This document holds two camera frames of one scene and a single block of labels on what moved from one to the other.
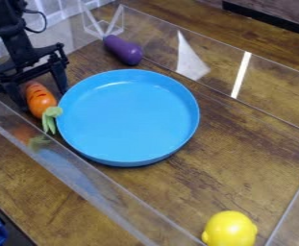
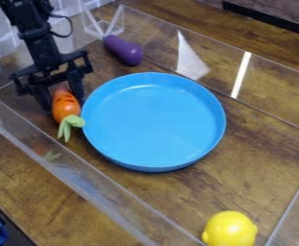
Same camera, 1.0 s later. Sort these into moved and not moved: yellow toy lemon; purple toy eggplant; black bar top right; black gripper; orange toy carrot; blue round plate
Moved: orange toy carrot; blue round plate; black gripper
Not moved: black bar top right; yellow toy lemon; purple toy eggplant
